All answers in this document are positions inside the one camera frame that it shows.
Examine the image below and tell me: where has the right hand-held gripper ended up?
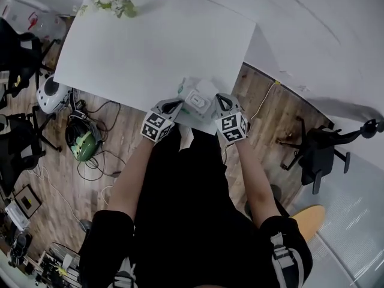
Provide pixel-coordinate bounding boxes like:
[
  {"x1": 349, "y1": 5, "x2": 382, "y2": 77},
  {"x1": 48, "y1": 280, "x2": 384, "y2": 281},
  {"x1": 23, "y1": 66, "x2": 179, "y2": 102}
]
[{"x1": 214, "y1": 93, "x2": 250, "y2": 144}]

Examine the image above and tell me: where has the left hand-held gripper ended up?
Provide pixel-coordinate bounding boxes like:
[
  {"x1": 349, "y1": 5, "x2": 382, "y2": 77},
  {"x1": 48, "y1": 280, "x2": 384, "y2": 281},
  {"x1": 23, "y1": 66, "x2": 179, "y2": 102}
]
[{"x1": 140, "y1": 99, "x2": 184, "y2": 144}]

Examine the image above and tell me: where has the white wet wipes pack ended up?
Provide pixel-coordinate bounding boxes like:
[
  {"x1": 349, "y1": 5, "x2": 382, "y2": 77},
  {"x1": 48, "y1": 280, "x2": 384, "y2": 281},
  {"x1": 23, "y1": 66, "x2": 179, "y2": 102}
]
[{"x1": 175, "y1": 76, "x2": 223, "y2": 123}]

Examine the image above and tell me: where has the person's left forearm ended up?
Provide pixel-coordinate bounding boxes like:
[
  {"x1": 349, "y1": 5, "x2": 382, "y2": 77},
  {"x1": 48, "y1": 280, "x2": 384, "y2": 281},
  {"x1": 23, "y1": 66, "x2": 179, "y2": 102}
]
[{"x1": 106, "y1": 136, "x2": 155, "y2": 221}]

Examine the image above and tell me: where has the person's right forearm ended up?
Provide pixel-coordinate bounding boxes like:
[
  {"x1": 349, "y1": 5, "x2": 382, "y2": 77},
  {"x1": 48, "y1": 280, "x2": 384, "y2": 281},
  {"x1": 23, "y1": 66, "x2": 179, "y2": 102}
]
[{"x1": 235, "y1": 139, "x2": 279, "y2": 230}]

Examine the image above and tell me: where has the green helmet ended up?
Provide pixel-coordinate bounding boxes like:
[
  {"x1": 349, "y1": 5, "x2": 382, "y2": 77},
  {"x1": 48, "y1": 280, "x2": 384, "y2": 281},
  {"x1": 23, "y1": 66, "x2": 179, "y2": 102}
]
[{"x1": 65, "y1": 121, "x2": 103, "y2": 163}]

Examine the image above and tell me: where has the black office chair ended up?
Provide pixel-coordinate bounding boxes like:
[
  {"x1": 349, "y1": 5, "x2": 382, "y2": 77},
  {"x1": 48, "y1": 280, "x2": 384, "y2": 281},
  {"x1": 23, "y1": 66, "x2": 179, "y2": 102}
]
[
  {"x1": 0, "y1": 105, "x2": 63, "y2": 188},
  {"x1": 0, "y1": 16, "x2": 58, "y2": 99},
  {"x1": 276, "y1": 116, "x2": 384, "y2": 195}
]

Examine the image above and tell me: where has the person's black clothing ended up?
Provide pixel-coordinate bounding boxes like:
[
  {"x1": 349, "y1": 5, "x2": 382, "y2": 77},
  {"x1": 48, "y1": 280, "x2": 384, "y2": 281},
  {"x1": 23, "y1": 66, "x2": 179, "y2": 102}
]
[{"x1": 78, "y1": 126, "x2": 313, "y2": 288}]

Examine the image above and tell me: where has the white helmet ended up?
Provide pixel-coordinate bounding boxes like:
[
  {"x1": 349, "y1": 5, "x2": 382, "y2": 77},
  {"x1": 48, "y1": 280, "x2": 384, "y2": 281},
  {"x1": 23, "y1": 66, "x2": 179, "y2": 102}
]
[{"x1": 35, "y1": 74, "x2": 72, "y2": 113}]

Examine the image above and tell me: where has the round wooden stool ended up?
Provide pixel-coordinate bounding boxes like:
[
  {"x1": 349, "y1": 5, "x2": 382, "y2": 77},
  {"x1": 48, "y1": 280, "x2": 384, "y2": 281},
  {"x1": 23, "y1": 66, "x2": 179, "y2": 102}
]
[{"x1": 290, "y1": 204, "x2": 327, "y2": 243}]

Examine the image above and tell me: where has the dark framed picture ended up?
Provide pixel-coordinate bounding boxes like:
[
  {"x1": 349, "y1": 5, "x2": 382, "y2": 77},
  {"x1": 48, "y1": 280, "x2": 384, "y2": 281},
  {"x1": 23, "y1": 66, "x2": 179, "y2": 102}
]
[{"x1": 13, "y1": 184, "x2": 43, "y2": 219}]

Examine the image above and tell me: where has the white flat box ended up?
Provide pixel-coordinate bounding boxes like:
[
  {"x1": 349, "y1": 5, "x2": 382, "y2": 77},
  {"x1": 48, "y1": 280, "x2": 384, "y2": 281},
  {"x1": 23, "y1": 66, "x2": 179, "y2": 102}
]
[{"x1": 4, "y1": 200, "x2": 31, "y2": 231}]

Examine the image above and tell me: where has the pile of equipment clutter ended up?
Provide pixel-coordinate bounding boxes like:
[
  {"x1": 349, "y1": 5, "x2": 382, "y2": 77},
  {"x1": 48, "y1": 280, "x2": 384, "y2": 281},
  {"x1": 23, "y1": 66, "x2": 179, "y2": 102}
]
[{"x1": 0, "y1": 229, "x2": 82, "y2": 288}]

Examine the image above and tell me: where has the pale yellow cable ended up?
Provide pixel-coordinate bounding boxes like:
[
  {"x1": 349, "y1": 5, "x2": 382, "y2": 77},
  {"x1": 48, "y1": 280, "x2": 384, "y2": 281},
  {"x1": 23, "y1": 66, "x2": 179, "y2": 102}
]
[{"x1": 250, "y1": 80, "x2": 282, "y2": 121}]

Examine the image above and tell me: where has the black floor cable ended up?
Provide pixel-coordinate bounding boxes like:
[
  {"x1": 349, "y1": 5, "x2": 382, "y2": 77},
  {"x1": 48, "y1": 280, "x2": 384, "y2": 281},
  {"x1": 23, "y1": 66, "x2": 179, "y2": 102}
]
[{"x1": 68, "y1": 89, "x2": 127, "y2": 182}]

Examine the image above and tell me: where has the white floor cable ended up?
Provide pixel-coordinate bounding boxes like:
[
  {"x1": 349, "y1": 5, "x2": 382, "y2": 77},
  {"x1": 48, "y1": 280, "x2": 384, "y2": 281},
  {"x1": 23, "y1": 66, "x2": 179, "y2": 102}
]
[{"x1": 32, "y1": 163, "x2": 115, "y2": 223}]

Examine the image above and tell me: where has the grey harness strap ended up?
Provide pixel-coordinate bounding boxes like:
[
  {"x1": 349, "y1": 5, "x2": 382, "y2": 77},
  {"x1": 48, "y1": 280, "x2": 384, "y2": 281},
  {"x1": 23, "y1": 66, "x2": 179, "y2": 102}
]
[
  {"x1": 269, "y1": 232, "x2": 302, "y2": 288},
  {"x1": 112, "y1": 256, "x2": 139, "y2": 288}
]

